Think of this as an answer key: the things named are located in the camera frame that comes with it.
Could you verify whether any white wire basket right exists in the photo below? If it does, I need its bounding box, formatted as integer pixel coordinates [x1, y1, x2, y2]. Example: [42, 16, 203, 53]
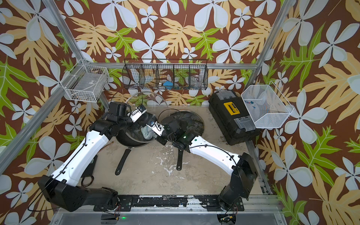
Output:
[241, 84, 294, 129]

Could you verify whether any white wire basket left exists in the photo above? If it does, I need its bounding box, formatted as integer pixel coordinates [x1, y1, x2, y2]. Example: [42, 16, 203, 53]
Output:
[61, 61, 109, 103]

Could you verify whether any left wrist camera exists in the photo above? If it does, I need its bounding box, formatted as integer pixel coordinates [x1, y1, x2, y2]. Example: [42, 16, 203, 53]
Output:
[128, 105, 147, 122]

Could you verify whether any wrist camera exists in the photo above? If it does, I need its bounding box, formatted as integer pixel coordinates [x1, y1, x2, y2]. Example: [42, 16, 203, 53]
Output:
[147, 121, 165, 136]
[128, 105, 147, 122]

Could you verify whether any glass pot lid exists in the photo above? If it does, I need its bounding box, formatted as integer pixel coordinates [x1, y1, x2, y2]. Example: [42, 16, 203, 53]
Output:
[125, 91, 169, 144]
[161, 110, 204, 139]

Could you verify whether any left black frying pan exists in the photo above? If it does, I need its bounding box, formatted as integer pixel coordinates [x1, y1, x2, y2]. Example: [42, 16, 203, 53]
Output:
[114, 115, 157, 175]

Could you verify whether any black toolbox yellow latch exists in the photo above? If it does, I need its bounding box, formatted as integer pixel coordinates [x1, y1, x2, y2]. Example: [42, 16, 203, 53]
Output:
[209, 90, 260, 146]

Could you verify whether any grey-green cloth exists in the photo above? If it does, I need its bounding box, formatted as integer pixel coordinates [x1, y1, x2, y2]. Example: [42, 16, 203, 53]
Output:
[140, 126, 157, 141]

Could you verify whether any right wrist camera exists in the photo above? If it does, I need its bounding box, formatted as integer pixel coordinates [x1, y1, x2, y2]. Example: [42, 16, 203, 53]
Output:
[147, 121, 165, 136]

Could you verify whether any black wire basket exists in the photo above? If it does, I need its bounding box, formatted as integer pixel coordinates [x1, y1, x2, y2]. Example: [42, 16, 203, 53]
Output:
[121, 59, 209, 91]

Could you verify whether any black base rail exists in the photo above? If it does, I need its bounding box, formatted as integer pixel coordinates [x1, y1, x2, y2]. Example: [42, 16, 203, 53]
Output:
[93, 194, 245, 212]

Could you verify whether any blue object in basket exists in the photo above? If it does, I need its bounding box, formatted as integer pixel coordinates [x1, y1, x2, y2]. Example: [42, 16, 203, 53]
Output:
[163, 81, 174, 90]

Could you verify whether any white wire basket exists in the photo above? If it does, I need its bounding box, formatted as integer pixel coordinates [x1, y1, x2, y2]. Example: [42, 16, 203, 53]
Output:
[61, 61, 109, 103]
[241, 84, 294, 129]

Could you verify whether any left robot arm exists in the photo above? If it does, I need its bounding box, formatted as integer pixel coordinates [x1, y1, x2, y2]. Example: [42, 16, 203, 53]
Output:
[38, 102, 157, 212]

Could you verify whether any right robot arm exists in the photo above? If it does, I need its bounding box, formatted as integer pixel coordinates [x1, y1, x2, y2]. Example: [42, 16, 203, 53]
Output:
[152, 121, 258, 210]

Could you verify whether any black frying pan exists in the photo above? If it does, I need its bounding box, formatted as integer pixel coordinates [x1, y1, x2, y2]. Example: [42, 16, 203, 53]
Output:
[114, 115, 157, 175]
[165, 110, 205, 171]

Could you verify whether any right black frying pan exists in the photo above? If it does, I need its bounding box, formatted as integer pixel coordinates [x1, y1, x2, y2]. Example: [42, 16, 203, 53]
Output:
[165, 110, 205, 171]

